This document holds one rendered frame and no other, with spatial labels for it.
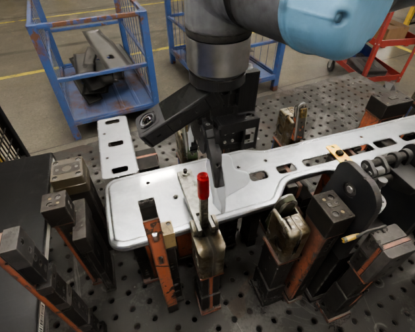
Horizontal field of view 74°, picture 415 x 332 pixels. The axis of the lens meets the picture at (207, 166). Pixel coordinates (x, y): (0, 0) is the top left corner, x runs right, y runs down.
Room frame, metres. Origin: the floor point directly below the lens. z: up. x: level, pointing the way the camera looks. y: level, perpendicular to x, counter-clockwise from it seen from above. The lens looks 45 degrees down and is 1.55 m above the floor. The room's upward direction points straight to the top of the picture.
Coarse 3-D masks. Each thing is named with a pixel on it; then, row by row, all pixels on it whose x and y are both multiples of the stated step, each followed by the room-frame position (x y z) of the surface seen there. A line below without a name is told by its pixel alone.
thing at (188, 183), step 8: (184, 168) 0.46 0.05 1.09; (184, 176) 0.45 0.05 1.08; (192, 176) 0.45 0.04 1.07; (184, 184) 0.42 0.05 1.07; (192, 184) 0.42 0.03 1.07; (184, 192) 0.40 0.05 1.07; (192, 192) 0.40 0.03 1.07; (192, 200) 0.37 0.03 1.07; (192, 208) 0.35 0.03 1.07; (192, 216) 0.33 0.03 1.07; (208, 216) 0.33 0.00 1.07; (200, 232) 0.30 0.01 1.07
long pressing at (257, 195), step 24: (408, 120) 0.78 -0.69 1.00; (312, 144) 0.65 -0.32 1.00; (360, 144) 0.65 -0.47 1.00; (168, 168) 0.55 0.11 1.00; (192, 168) 0.55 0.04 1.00; (240, 168) 0.55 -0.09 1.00; (264, 168) 0.55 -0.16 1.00; (312, 168) 0.55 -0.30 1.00; (120, 192) 0.46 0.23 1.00; (144, 192) 0.46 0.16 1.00; (168, 192) 0.46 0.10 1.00; (240, 192) 0.46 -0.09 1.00; (264, 192) 0.46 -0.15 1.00; (120, 216) 0.38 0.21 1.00; (168, 216) 0.38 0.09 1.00; (216, 216) 0.38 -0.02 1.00; (240, 216) 0.39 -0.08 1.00; (120, 240) 0.32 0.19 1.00; (144, 240) 0.32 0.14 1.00
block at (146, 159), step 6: (138, 150) 0.65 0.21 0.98; (144, 150) 0.64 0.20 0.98; (150, 150) 0.64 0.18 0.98; (138, 156) 0.62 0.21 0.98; (144, 156) 0.62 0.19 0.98; (150, 156) 0.62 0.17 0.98; (156, 156) 0.62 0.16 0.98; (138, 162) 0.59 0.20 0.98; (144, 162) 0.59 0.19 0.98; (150, 162) 0.59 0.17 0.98; (156, 162) 0.59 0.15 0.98; (138, 168) 0.57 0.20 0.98; (144, 168) 0.57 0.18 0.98; (150, 168) 0.57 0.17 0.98; (156, 168) 0.57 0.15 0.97
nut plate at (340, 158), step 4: (336, 144) 0.65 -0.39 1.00; (328, 148) 0.63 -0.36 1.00; (332, 148) 0.63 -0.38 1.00; (336, 148) 0.63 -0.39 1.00; (340, 148) 0.63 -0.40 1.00; (332, 152) 0.61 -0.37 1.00; (336, 152) 0.61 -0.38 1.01; (344, 152) 0.60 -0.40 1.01; (336, 156) 0.59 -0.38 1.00; (340, 156) 0.59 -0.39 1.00; (344, 156) 0.59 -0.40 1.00; (340, 160) 0.58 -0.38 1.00
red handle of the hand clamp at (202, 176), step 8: (200, 176) 0.32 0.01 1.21; (200, 184) 0.31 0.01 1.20; (208, 184) 0.31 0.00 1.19; (200, 192) 0.31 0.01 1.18; (208, 192) 0.31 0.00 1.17; (200, 200) 0.31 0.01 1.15; (200, 208) 0.31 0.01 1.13; (200, 216) 0.31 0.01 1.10; (200, 224) 0.32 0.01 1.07; (208, 224) 0.32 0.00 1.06
